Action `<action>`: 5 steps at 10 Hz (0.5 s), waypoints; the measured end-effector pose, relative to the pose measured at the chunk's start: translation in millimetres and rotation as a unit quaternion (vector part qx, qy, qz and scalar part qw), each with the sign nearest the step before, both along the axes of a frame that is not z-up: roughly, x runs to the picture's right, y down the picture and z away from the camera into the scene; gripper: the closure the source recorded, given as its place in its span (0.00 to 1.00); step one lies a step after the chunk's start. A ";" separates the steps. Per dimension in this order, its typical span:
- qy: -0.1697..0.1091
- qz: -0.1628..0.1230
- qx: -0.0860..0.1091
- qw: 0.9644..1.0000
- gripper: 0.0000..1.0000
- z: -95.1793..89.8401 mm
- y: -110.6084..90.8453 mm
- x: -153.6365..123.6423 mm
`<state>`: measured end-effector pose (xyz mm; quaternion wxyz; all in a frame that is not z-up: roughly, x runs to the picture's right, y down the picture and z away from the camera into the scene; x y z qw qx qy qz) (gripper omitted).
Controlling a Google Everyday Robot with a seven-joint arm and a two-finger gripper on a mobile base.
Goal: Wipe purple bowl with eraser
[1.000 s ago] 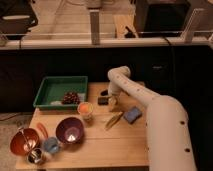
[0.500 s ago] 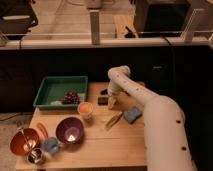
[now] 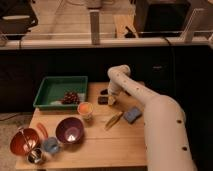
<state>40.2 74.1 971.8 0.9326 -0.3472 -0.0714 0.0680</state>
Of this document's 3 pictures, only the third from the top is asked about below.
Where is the black eraser block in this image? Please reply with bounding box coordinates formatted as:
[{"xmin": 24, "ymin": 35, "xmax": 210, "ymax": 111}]
[{"xmin": 98, "ymin": 96, "xmax": 108, "ymax": 105}]

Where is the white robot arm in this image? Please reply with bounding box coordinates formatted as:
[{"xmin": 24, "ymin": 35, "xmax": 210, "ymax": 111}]
[{"xmin": 107, "ymin": 65, "xmax": 197, "ymax": 171}]

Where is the purple bowl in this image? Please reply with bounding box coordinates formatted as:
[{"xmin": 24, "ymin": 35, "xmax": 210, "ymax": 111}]
[{"xmin": 55, "ymin": 117, "xmax": 84, "ymax": 144}]

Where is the red bowl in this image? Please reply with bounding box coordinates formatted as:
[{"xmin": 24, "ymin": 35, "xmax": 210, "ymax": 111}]
[{"xmin": 10, "ymin": 128, "xmax": 40, "ymax": 156}]

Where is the blue sponge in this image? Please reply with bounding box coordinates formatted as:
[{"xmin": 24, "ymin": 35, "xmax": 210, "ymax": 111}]
[{"xmin": 123, "ymin": 107, "xmax": 142, "ymax": 124}]

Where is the orange cup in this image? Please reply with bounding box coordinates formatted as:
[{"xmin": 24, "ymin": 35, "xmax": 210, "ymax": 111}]
[{"xmin": 77, "ymin": 102, "xmax": 93, "ymax": 121}]

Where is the dark grape bunch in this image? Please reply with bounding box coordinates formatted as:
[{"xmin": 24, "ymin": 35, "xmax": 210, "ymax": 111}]
[{"xmin": 61, "ymin": 92, "xmax": 80, "ymax": 104}]

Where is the green plastic tray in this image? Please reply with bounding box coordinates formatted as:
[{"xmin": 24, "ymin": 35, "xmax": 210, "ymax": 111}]
[{"xmin": 33, "ymin": 76, "xmax": 88, "ymax": 110}]

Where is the small metal cup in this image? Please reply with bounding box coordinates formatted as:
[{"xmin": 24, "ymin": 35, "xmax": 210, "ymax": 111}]
[{"xmin": 27, "ymin": 148, "xmax": 45, "ymax": 165}]

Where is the black handled brush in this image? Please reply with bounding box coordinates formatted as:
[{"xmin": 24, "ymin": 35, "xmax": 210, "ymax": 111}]
[{"xmin": 100, "ymin": 89, "xmax": 108, "ymax": 95}]

